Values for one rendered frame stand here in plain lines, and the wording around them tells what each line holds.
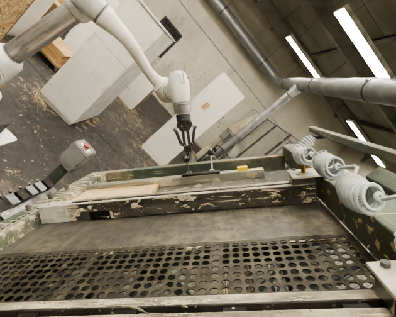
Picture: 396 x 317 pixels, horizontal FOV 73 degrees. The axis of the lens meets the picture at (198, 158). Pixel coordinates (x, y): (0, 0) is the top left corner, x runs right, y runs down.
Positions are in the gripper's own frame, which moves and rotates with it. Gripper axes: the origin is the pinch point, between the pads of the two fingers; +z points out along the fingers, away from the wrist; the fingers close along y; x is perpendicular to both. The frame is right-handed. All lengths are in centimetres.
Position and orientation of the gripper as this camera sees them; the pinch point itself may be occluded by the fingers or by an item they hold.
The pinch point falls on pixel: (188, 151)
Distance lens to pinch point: 141.9
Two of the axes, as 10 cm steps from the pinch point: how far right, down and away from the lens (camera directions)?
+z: 1.3, 9.7, 2.0
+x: -1.0, 2.1, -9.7
